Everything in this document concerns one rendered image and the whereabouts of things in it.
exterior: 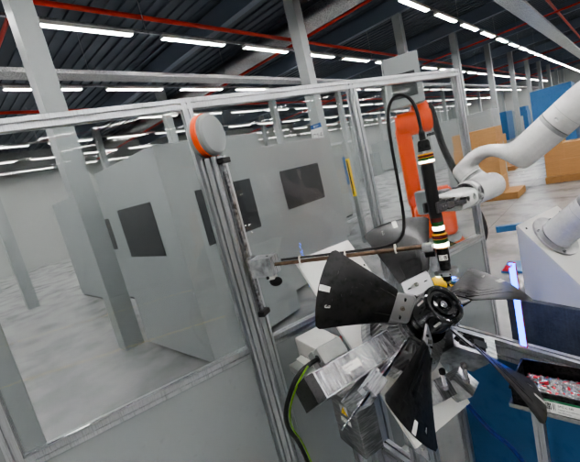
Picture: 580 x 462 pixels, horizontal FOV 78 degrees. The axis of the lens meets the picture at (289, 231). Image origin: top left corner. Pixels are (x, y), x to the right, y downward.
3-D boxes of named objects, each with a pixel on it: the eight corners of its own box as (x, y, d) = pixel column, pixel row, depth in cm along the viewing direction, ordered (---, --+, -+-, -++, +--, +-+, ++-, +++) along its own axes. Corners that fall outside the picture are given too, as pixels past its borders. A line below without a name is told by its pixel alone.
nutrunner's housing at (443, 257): (440, 283, 109) (413, 131, 102) (441, 279, 113) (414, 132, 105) (454, 281, 107) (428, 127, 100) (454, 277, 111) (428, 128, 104)
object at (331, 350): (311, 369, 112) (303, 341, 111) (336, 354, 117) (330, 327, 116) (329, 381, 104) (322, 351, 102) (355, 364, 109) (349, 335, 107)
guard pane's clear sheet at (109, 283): (24, 455, 117) (-102, 147, 101) (477, 234, 237) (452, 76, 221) (24, 456, 117) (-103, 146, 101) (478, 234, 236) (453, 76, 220)
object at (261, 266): (250, 280, 135) (244, 259, 134) (258, 274, 142) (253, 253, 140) (273, 278, 131) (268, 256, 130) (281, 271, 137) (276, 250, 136)
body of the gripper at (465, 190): (485, 204, 111) (462, 214, 105) (454, 206, 119) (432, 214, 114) (481, 181, 109) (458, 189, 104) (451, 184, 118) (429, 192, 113)
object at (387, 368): (410, 341, 109) (343, 434, 89) (404, 335, 109) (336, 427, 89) (413, 338, 107) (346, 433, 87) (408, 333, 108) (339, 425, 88)
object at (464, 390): (457, 403, 114) (438, 386, 116) (464, 388, 118) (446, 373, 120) (472, 396, 108) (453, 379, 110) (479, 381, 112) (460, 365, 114)
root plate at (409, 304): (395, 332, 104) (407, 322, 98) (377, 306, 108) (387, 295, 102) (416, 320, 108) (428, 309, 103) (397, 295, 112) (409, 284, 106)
